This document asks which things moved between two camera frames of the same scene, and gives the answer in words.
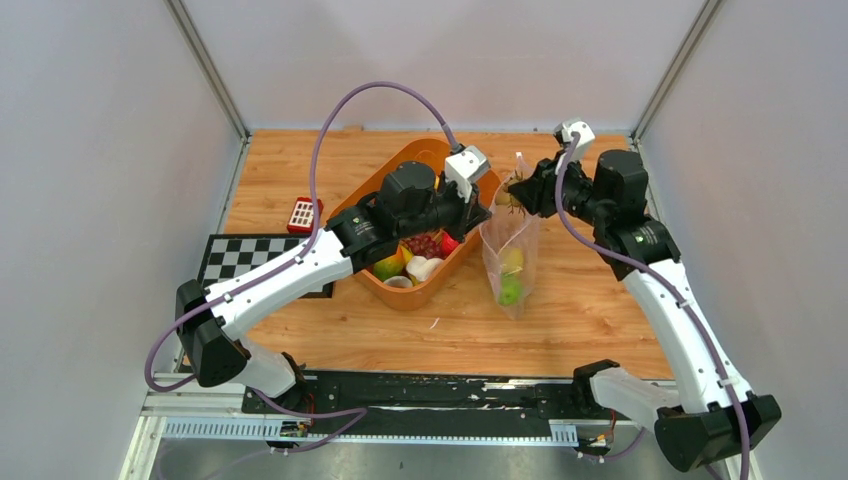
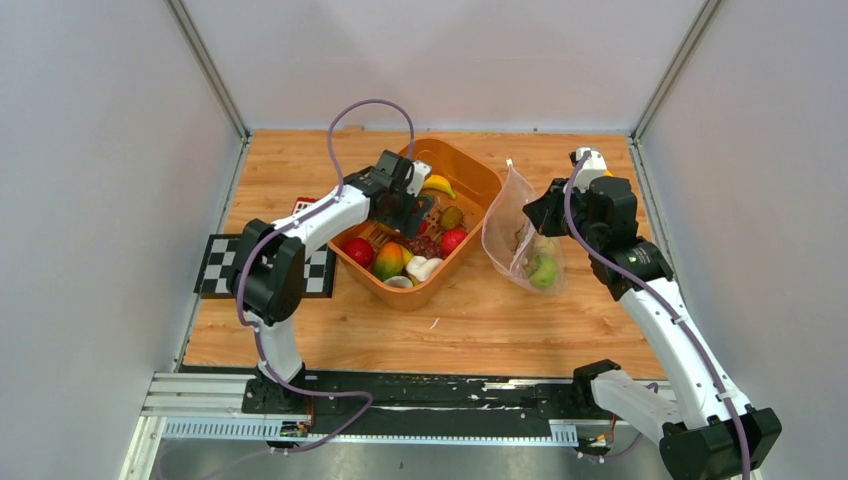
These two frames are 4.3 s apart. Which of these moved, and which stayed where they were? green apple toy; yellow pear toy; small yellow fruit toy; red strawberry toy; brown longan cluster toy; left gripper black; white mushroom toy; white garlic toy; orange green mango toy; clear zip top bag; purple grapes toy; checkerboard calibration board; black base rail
Moved: brown longan cluster toy; clear zip top bag; yellow pear toy; green apple toy; left gripper black
Stayed: white mushroom toy; small yellow fruit toy; purple grapes toy; white garlic toy; orange green mango toy; checkerboard calibration board; red strawberry toy; black base rail
